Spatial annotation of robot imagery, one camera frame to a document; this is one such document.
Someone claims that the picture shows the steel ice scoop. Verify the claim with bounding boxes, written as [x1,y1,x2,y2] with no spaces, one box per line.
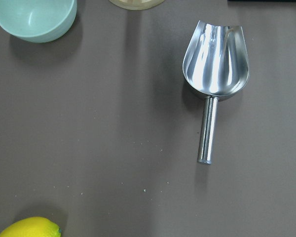
[182,21,250,165]

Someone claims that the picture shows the wooden stand with round base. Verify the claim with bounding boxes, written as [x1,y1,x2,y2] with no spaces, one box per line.
[110,0,164,10]

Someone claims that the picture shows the black flat box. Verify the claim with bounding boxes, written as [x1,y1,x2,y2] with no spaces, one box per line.
[228,0,296,2]

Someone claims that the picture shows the mint green bowl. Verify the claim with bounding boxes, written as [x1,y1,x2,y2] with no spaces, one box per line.
[0,0,77,43]

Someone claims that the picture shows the upper yellow lemon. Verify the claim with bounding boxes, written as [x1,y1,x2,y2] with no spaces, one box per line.
[0,217,62,237]

